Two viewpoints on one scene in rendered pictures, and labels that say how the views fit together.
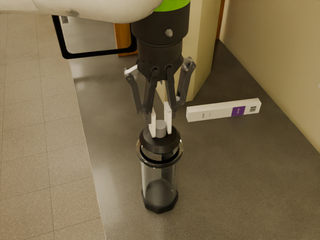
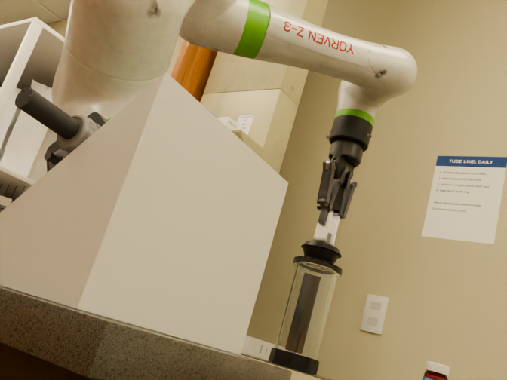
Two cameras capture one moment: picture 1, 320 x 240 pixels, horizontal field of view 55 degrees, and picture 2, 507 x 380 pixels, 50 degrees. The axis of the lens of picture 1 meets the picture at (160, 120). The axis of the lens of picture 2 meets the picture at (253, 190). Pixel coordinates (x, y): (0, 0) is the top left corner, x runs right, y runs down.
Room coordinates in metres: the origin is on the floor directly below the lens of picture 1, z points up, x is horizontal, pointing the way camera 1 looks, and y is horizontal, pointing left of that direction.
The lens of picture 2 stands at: (-0.43, 0.79, 0.95)
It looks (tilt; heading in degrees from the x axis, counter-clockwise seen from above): 16 degrees up; 327
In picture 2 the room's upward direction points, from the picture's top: 17 degrees clockwise
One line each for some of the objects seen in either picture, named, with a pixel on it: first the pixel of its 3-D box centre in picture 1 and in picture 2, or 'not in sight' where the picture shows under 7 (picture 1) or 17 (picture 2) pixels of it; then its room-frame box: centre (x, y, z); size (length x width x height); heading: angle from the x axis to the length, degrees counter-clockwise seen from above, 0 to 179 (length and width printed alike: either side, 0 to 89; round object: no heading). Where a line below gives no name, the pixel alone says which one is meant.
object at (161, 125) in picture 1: (159, 134); (322, 246); (0.45, 0.00, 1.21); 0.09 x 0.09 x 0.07
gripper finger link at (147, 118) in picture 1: (143, 114); (322, 211); (0.44, 0.03, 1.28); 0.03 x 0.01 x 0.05; 107
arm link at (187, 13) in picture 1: (159, 15); (348, 136); (0.46, 0.00, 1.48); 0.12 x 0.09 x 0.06; 17
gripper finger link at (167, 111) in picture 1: (167, 118); (330, 230); (0.46, -0.02, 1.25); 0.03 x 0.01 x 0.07; 17
